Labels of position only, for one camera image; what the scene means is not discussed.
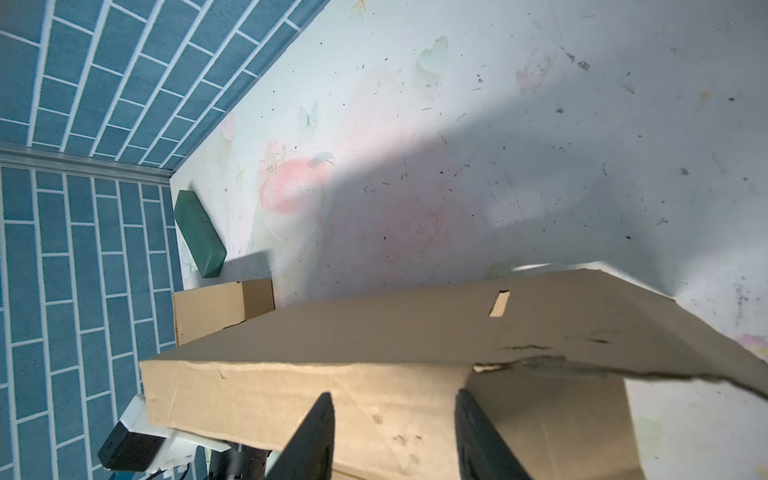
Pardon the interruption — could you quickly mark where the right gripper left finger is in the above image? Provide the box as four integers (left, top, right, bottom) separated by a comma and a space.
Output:
266, 392, 335, 480

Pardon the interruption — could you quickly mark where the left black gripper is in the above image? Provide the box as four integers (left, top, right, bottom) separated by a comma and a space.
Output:
207, 444, 269, 480

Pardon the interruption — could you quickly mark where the cardboard box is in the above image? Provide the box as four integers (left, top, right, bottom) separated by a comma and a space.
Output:
172, 279, 275, 345
141, 270, 767, 479

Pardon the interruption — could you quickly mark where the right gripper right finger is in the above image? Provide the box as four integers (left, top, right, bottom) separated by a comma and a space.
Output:
454, 389, 531, 480

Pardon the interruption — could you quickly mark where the green rectangular sponge block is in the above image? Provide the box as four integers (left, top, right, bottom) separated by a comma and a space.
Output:
173, 190, 227, 278

